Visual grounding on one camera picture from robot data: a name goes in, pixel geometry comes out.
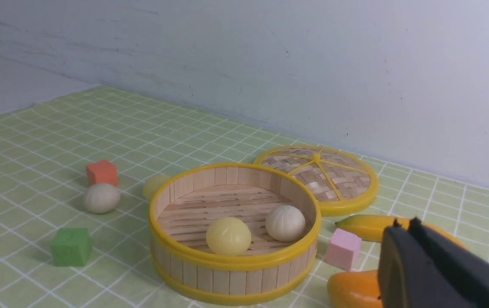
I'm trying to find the pink cube block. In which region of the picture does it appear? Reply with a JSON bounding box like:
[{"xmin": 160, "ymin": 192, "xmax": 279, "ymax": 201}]
[{"xmin": 324, "ymin": 228, "xmax": 362, "ymax": 271}]

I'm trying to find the red cube block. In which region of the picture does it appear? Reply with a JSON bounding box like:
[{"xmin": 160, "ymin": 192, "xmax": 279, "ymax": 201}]
[{"xmin": 86, "ymin": 160, "xmax": 119, "ymax": 187}]

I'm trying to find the yellow bun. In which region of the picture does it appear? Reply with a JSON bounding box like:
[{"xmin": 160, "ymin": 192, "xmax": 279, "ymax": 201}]
[
  {"xmin": 206, "ymin": 216, "xmax": 252, "ymax": 256},
  {"xmin": 142, "ymin": 173, "xmax": 171, "ymax": 203}
]

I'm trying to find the yellow bun front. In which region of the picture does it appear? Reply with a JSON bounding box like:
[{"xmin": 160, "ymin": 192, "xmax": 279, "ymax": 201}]
[{"xmin": 206, "ymin": 216, "xmax": 252, "ymax": 256}]

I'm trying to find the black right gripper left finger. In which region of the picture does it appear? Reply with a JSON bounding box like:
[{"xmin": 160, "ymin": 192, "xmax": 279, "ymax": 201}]
[{"xmin": 377, "ymin": 219, "xmax": 476, "ymax": 308}]

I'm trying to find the green checked tablecloth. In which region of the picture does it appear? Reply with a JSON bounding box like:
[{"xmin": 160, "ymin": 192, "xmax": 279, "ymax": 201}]
[{"xmin": 0, "ymin": 86, "xmax": 489, "ymax": 308}]

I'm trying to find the bamboo steamer tray yellow rim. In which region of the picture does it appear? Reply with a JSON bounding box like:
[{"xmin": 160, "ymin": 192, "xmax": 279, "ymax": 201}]
[{"xmin": 149, "ymin": 163, "xmax": 321, "ymax": 306}]

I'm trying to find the green cube block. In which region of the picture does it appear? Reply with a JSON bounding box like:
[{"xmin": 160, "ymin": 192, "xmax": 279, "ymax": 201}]
[{"xmin": 50, "ymin": 228, "xmax": 92, "ymax": 267}]

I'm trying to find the orange toy mango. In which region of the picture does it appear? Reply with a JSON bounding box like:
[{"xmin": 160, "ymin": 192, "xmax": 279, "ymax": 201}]
[{"xmin": 328, "ymin": 270, "xmax": 383, "ymax": 308}]

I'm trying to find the white bun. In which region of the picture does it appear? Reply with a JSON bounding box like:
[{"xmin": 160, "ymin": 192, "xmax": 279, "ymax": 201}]
[
  {"xmin": 265, "ymin": 204, "xmax": 306, "ymax": 242},
  {"xmin": 83, "ymin": 183, "xmax": 121, "ymax": 215}
]

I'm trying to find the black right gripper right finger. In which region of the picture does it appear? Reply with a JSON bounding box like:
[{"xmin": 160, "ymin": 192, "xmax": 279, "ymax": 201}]
[{"xmin": 408, "ymin": 218, "xmax": 489, "ymax": 308}]

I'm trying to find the woven bamboo steamer lid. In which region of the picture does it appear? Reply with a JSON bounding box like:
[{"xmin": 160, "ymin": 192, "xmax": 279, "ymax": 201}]
[{"xmin": 254, "ymin": 145, "xmax": 380, "ymax": 217}]

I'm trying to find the yellow toy banana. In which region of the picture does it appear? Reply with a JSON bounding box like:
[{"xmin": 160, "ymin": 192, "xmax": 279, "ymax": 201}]
[{"xmin": 336, "ymin": 214, "xmax": 468, "ymax": 261}]

